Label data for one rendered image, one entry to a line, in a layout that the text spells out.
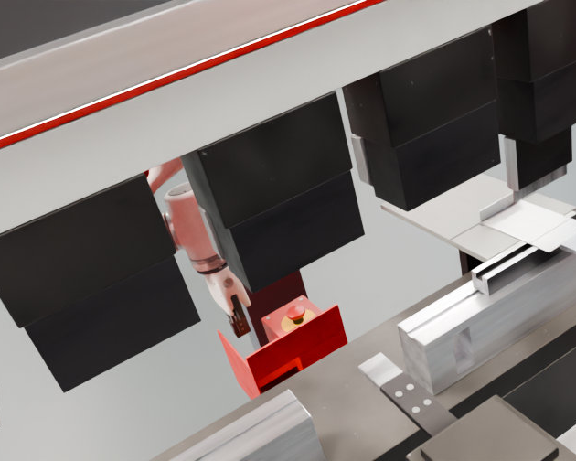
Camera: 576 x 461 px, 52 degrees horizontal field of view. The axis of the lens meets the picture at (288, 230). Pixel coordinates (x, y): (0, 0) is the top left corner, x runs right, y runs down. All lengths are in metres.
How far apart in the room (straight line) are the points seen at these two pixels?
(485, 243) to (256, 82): 0.50
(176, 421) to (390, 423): 1.51
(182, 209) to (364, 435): 0.50
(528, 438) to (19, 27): 0.52
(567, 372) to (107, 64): 0.86
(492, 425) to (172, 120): 0.41
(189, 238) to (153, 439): 1.28
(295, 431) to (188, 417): 1.54
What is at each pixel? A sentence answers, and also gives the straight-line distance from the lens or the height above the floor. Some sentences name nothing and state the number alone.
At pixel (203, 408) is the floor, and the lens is 2.28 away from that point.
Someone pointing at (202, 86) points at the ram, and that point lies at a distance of 0.53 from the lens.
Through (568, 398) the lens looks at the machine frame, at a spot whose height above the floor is 0.74.
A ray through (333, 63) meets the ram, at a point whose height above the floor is 1.37.
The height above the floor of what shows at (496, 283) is 0.98.
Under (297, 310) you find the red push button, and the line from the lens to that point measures 1.18.
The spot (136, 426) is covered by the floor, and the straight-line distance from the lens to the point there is 2.35.
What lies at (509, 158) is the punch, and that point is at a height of 1.15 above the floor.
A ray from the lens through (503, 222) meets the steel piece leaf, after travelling 0.97.
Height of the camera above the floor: 1.51
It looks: 29 degrees down
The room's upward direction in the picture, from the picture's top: 17 degrees counter-clockwise
